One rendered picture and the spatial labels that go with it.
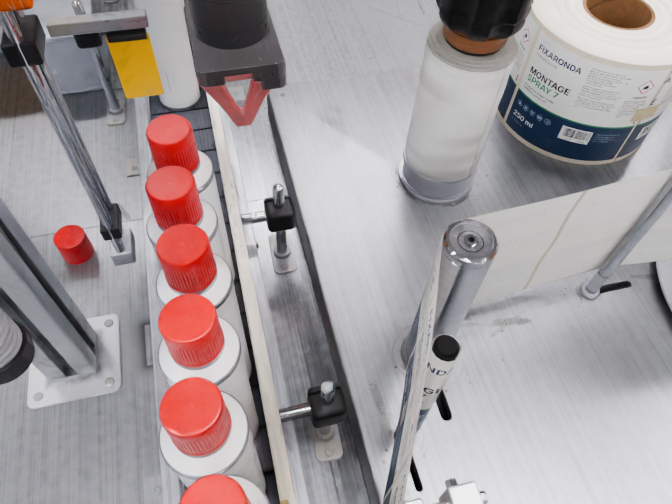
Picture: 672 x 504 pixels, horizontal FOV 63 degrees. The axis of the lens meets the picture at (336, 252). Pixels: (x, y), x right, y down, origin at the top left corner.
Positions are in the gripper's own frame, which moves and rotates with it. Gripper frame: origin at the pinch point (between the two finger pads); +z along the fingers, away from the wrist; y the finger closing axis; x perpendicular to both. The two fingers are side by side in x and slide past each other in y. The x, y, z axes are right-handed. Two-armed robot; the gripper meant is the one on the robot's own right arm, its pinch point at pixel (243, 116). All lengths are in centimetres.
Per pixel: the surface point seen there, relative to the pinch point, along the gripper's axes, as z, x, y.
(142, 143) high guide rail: 5.7, 10.1, 4.5
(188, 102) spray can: 12.8, 5.3, 18.3
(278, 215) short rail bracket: 10.0, -2.0, -4.1
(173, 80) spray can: 9.1, 6.5, 18.2
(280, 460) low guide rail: 10.2, 2.5, -28.0
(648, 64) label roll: -0.5, -41.4, -1.3
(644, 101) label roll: 4.2, -43.4, -1.8
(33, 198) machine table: 18.9, 25.9, 11.9
